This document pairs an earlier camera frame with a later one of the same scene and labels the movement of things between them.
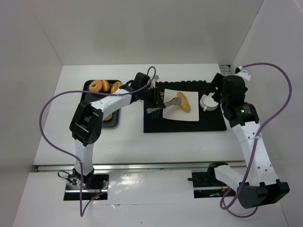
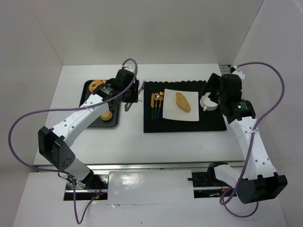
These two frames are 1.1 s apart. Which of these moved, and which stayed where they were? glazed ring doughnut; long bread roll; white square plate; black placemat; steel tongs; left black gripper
Moved: left black gripper; steel tongs
Stayed: long bread roll; glazed ring doughnut; black placemat; white square plate
